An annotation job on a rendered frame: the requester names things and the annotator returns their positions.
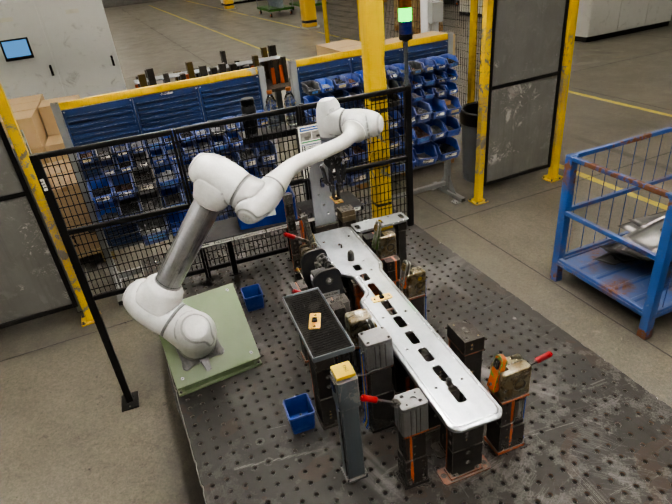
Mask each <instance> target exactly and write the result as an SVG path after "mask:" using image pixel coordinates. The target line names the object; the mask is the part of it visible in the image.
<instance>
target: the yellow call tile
mask: <svg viewBox="0 0 672 504"><path fill-rule="evenodd" d="M330 369H331V371H332V373H333V375H334V377H335V378H336V380H337V381H341V380H344V379H347V378H350V377H353V376H356V372H355V371H354V369H353V367H352V366H351V364H350V362H349V361H346V362H342V363H339V364H336V365H333V366H330Z"/></svg>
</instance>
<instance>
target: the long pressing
mask: <svg viewBox="0 0 672 504"><path fill-rule="evenodd" d="M314 236H315V242H316V244H317V247H316V248H323V249H324V250H325V251H326V253H327V258H328V260H329V261H330V262H331V264H332V265H335V266H336V268H338V269H339V271H340V273H341V277H344V278H350V279H353V280H355V282H356V283H357V284H358V286H359V287H360V288H361V290H362V291H363V292H364V296H363V297H362V298H361V300H360V307H361V309H363V308H366V309H367V310H368V311H369V313H370V314H371V315H372V318H373V320H374V322H375V323H376V325H377V327H380V326H384V327H385V328H386V329H387V331H388V332H389V333H390V335H391V336H392V340H393V354H394V355H395V357H396V358H397V359H398V361H399V362H400V364H401V365H402V367H403V368H404V369H405V371H406V372H407V374H408V375H409V376H410V378H411V379H412V381H413V382H414V383H415V385H416V386H417V388H419V389H420V390H421V391H422V393H423V394H424V396H425V397H426V398H427V400H428V403H429V405H430V406H431V408H432V409H433V410H434V412H435V413H436V415H437V416H438V417H439V419H440V420H441V422H442V423H443V425H444V426H445V427H446V428H447V429H448V430H449V431H451V432H453V433H464V432H467V431H469V430H472V429H475V428H477V427H480V426H483V425H485V424H488V423H491V422H493V421H496V420H498V419H500V418H501V416H502V413H503V411H502V408H501V406H500V405H499V404H498V403H497V401H496V400H495V399H494V398H493V397H492V396H491V394H490V393H489V392H488V391H487V390H486V389H485V388H484V386H483V385H482V384H481V383H480V382H479V381H478V379H477V378H476V377H475V376H474V375H473V374H472V373H471V371H470V370H469V369H468V368H467V367H466V366H465V364H464V363H463V362H462V361H461V360H460V359H459V358H458V356H457V355H456V354H455V353H454V352H453V351H452V349H451V348H450V347H449V346H448V345H447V344H446V343H445V341H444V340H443V339H442V338H441V337H440V336H439V334H438V333H437V332H436V331H435V330H434V329H433V328H432V326H431V325H430V324H429V323H428V322H427V321H426V319H425V318H424V317H423V316H422V315H421V314H420V313H419V311H418V310H417V309H416V308H415V307H414V306H413V304H412V303H411V302H410V301H409V300H408V299H407V297H406V296H405V295H404V294H403V293H402V292H401V291H400V289H399V288H398V287H397V286H396V285H395V284H394V282H393V281H392V280H391V279H390V278H389V277H388V276H387V274H386V273H385V272H384V271H383V263H382V261H381V260H380V259H379V258H378V257H377V255H376V254H375V253H374V252H373V251H372V250H371V249H370V248H369V246H368V245H367V244H366V243H365V242H364V241H363V240H362V239H361V237H360V236H359V235H358V234H357V233H356V232H355V231H354V230H353V228H351V227H347V226H346V227H340V228H336V229H332V230H328V231H324V232H320V233H316V234H314ZM323 242H325V243H323ZM339 243H340V244H342V247H343V248H340V247H341V245H338V244H339ZM349 250H352V251H353V252H354V258H355V260H354V261H348V258H347V253H348V251H349ZM363 260H365V261H363ZM355 265H359V266H360V267H361V268H362V270H359V271H356V270H355V269H354V268H353V266H355ZM370 269H372V270H370ZM363 274H366V275H367V276H368V277H369V278H370V280H367V281H364V280H363V279H362V278H361V277H360V275H363ZM369 284H374V285H375V286H376V287H377V288H378V290H379V291H380V292H381V293H382V294H385V293H390V294H391V295H392V296H393V298H390V299H387V300H386V301H388V302H389V303H390V305H391V306H392V307H393V308H394V310H395V311H396V312H397V314H395V315H390V314H389V313H388V311H387V310H386V309H385V308H384V306H383V305H382V304H381V302H382V301H380V302H376V303H373V301H372V300H371V297H374V296H375V295H374V293H373V292H372V291H371V289H370V288H369V287H368V285H369ZM405 311H406V312H405ZM383 317H384V318H383ZM395 317H401V318H402V320H403V321H404V322H405V323H406V325H407V327H404V328H400V327H399V326H398V324H397V323H396V322H395V320H394V319H393V318H395ZM408 332H413V333H414V335H415V336H416V337H417V338H418V340H419V341H420V343H417V344H413V343H412V342H411V341H410V340H409V338H408V337H407V336H406V335H405V334H406V333H408ZM423 348H425V349H426V350H427V351H428V352H429V353H430V355H431V356H432V357H433V358H434V360H433V361H430V362H427V361H426V360H425V359H424V358H423V356H422V355H421V354H420V353H419V351H418V350H419V349H423ZM406 349H408V350H406ZM437 366H439V367H441V368H442V369H443V371H444V372H445V373H446V374H447V376H448V377H451V378H452V383H453V385H451V386H447V385H446V383H445V382H446V381H441V380H440V378H439V377H438V376H437V374H436V373H435V372H434V371H433V368H434V367H437ZM461 378H463V380H461ZM453 386H455V387H457V388H458V389H459V391H460V392H461V393H462V394H463V396H464V397H465V398H466V401H464V402H462V403H459V402H458V401H457V400H456V399H455V398H454V396H453V395H452V394H451V393H450V391H449V390H448V388H450V387H453ZM435 387H437V389H435Z"/></svg>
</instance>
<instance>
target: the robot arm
mask: <svg viewBox="0 0 672 504"><path fill-rule="evenodd" d="M316 121H317V128H318V131H319V134H320V141H321V145H319V146H316V147H314V148H311V149H309V150H306V151H304V152H302V153H299V154H297V155H295V156H293V157H291V158H289V159H288V160H286V161H285V162H283V163H282V164H281V165H279V166H278V167H277V168H275V169H274V170H273V171H271V172H270V173H269V174H267V175H266V176H264V177H263V178H262V179H259V178H257V177H255V176H253V175H251V174H249V173H248V172H247V171H246V170H244V169H243V168H242V167H240V166H239V165H237V164H236V163H234V162H232V161H231V160H229V159H227V158H225V157H223V156H221V155H218V154H214V153H204V152H202V153H200V154H198V155H197V156H196V157H195V158H194V159H193V160H192V162H191V164H190V166H189V171H188V174H189V177H190V180H191V181H192V182H194V184H193V198H194V200H193V202H192V204H191V206H190V208H189V210H188V212H187V214H186V216H185V218H184V220H183V222H182V224H181V226H180V228H179V230H178V232H177V234H176V236H175V238H174V240H173V242H172V244H171V246H170V248H169V250H168V252H167V254H166V256H165V259H164V261H163V263H162V265H161V267H160V269H159V271H158V273H155V274H152V275H150V276H148V277H147V279H145V278H143V279H138V280H136V281H134V282H133V283H131V284H130V285H129V286H128V287H127V289H126V290H125V292H124V295H123V298H122V300H123V305H124V307H125V309H126V310H127V312H128V313H129V314H130V315H131V316H132V317H133V318H134V319H135V320H136V321H137V322H139V323H140V324H141V325H143V326H144V327H146V328H147V329H149V330H151V331H152V332H154V333H156V334H158V335H160V336H161V337H163V338H164V339H166V340H167V341H168V342H170V343H171V344H172V345H173V346H175V348H176V350H177V352H178V355H179V357H180V359H181V361H182V367H183V370H185V371H188V370H190V369H191V368H192V367H193V366H195V365H197V364H199V363H201V364H202V365H203V367H204V368H205V370H206V371H210V370H211V369H212V368H211V364H210V361H209V359H210V358H212V357H214V356H217V355H222V354H223V353H224V348H223V347H222V346H221V344H220V343H219V341H218V338H217V329H216V326H215V323H214V321H213V320H212V318H211V317H210V316H209V315H207V314H206V313H204V312H201V311H198V310H196V309H194V308H192V307H190V306H188V305H186V304H184V303H183V302H182V300H183V294H184V290H183V287H182V285H181V284H182V282H183V281H184V279H185V277H186V275H187V273H188V271H189V269H190V267H191V265H192V263H193V262H194V260H195V258H196V256H197V254H198V252H199V250H200V248H201V246H202V244H203V242H204V241H205V239H206V237H207V235H208V233H209V231H210V229H211V227H212V225H213V223H214V221H215V220H216V218H217V216H218V214H219V212H220V211H222V210H224V209H225V208H226V207H227V206H228V205H231V206H232V207H233V208H235V213H236V215H237V217H238V218H239V219H240V220H241V221H242V222H243V223H246V224H255V223H257V222H259V221H261V220H263V219H264V218H265V217H267V216H268V215H269V214H270V213H271V212H272V211H273V210H274V209H275V208H276V207H277V205H278V204H279V202H280V201H281V199H282V197H283V196H284V194H285V192H286V190H287V188H288V186H289V184H290V182H291V180H292V178H293V177H294V176H295V175H296V174H297V173H298V172H300V171H301V170H303V169H305V168H307V167H309V166H311V165H313V164H315V163H318V162H320V161H322V160H324V161H323V163H322V164H321V165H319V168H320V169H321V172H322V175H323V178H324V182H325V184H326V185H327V186H329V188H330V192H331V193H332V198H333V199H334V200H336V194H335V185H334V184H333V169H334V168H335V172H336V178H337V182H338V183H337V182H336V191H337V196H338V197H339V199H341V194H340V191H341V190H342V186H341V185H342V182H345V176H346V165H347V163H348V161H347V160H346V159H342V157H341V151H343V150H345V149H346V148H348V147H349V146H351V145H352V144H353V143H360V142H362V141H363V140H365V139H368V138H369V137H375V136H377V135H379V134H380V133H381V132H382V130H383V126H384V122H383V118H382V116H381V115H380V114H379V113H377V112H375V111H372V110H368V109H343V108H340V104H339V102H338V101H337V99H336V98H335V97H325V98H322V99H320V100H319V101H318V103H317V108H316ZM341 134H342V135H341ZM341 162H342V169H341V177H340V171H339V170H340V169H339V166H340V164H341ZM325 165H326V166H327V167H328V175H329V182H328V178H327V175H326V172H325V169H324V168H325Z"/></svg>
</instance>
